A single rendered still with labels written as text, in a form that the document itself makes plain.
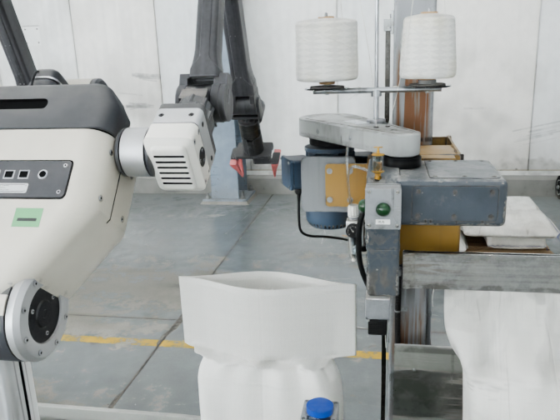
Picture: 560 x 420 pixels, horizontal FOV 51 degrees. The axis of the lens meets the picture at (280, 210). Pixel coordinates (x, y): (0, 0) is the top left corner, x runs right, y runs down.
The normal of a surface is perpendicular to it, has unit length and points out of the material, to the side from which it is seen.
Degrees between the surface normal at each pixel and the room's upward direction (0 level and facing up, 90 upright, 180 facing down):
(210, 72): 66
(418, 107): 90
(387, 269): 90
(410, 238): 90
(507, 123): 90
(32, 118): 50
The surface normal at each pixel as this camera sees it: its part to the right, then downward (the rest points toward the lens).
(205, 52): -0.18, -0.14
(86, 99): -0.15, -0.41
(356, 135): -0.88, 0.16
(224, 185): -0.18, 0.27
